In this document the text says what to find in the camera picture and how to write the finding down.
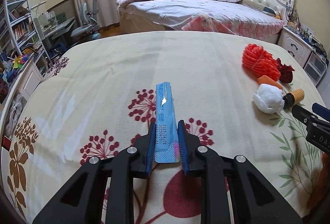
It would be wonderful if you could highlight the yellow bottle black cap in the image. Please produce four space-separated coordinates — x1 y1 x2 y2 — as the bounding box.
283 89 305 109

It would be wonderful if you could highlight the white crumpled tissue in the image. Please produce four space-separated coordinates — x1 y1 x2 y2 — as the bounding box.
253 84 285 114

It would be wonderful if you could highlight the plastic drawer unit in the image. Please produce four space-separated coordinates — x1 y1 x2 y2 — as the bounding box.
304 52 329 86

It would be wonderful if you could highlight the floral cream tablecloth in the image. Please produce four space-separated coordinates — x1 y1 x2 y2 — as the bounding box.
2 32 323 223

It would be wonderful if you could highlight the orange paper piece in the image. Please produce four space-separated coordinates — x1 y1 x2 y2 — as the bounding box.
257 75 283 90

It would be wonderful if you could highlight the white nightstand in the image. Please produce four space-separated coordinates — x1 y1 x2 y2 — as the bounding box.
277 28 312 68

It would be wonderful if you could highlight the red foam net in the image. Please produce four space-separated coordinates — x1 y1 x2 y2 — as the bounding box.
242 44 281 81

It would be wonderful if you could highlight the nightstand clutter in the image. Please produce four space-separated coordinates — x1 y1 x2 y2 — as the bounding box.
285 3 327 59

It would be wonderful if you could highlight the grey desk chair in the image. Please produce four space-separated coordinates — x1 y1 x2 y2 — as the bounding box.
71 0 102 46

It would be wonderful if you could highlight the study desk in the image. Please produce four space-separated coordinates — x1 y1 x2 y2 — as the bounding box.
30 1 75 48

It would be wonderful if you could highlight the white tufted bed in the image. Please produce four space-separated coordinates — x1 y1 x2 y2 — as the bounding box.
118 0 288 43

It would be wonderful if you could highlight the white bookshelf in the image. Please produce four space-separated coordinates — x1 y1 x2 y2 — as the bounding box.
0 0 52 91

